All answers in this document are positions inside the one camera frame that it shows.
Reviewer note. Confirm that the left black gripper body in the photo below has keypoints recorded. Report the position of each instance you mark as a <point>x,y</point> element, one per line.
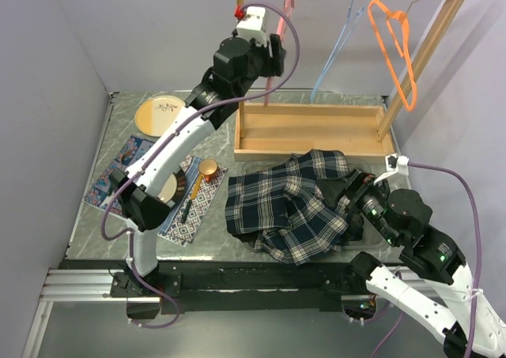
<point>265,65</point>

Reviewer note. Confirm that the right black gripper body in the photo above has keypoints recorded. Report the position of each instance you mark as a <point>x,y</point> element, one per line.
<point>367,192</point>

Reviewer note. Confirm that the navy beige plaid skirt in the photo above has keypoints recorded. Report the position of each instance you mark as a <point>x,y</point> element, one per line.
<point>280,210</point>

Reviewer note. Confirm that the pink hanger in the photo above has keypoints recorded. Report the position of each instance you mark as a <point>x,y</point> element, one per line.
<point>289,5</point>

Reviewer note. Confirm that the light blue wire hanger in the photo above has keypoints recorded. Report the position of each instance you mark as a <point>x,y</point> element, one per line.
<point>347,29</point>

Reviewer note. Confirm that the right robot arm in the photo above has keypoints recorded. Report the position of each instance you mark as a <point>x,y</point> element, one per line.
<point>465,323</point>

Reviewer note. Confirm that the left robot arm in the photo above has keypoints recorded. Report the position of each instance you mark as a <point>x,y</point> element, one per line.
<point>238,62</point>

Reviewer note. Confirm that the clear plastic bin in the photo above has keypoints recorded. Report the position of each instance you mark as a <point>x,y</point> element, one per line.
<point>370,239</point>

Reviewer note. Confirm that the wooden clothes rack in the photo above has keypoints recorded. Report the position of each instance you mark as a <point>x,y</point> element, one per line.
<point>276,130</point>

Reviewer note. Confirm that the beige round plate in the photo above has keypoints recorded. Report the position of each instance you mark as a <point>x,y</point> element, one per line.
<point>157,114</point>

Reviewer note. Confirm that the dark green pen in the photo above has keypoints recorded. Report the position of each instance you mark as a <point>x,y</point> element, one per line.
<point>186,212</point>

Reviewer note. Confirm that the blue patterned placemat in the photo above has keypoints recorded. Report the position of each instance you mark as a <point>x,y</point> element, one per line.
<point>99,194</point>

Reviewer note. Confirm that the black rimmed plate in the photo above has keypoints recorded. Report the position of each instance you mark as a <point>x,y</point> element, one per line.
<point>173,190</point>

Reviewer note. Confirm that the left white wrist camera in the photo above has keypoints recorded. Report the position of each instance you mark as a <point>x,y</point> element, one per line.
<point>251,25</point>

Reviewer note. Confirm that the copper cup with handle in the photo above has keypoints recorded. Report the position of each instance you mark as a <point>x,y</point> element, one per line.
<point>207,170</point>

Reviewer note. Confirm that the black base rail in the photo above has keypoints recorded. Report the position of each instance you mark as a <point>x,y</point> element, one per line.
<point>233,286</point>

